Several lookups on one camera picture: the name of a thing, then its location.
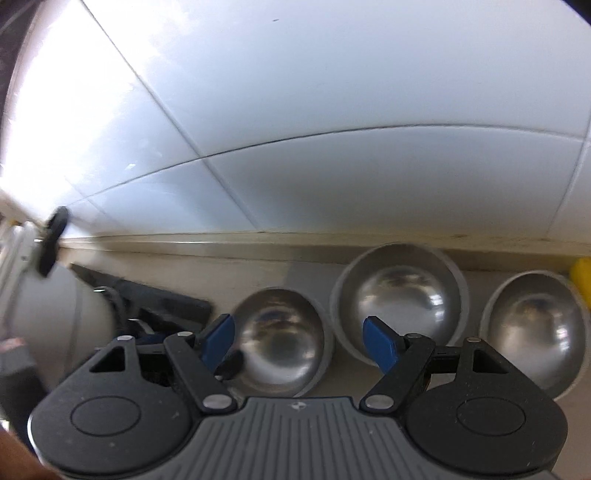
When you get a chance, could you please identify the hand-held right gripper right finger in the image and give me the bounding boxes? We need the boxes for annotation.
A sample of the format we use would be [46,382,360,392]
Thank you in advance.
[360,316,532,413]

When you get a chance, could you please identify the stainless steel bowl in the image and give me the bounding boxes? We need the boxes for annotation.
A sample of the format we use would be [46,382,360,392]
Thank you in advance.
[330,242,471,370]
[228,287,335,398]
[480,270,591,401]

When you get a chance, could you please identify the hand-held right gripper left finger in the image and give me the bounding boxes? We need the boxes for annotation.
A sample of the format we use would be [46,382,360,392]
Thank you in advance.
[69,314,238,413]

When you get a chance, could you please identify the aluminium pressure cooker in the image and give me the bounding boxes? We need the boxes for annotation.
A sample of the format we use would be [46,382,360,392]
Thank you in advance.
[0,208,118,388]

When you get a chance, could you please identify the black gas stove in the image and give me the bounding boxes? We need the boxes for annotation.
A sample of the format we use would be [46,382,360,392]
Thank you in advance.
[0,263,213,416]

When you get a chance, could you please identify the person's right hand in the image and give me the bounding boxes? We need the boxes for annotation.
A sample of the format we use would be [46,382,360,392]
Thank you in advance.
[0,425,61,480]

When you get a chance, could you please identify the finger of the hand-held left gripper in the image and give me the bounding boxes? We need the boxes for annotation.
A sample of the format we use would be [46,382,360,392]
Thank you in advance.
[216,350,244,378]
[128,318,167,347]

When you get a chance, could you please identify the yellow sponge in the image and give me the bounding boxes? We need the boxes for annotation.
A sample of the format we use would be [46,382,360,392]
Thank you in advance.
[569,258,591,301]

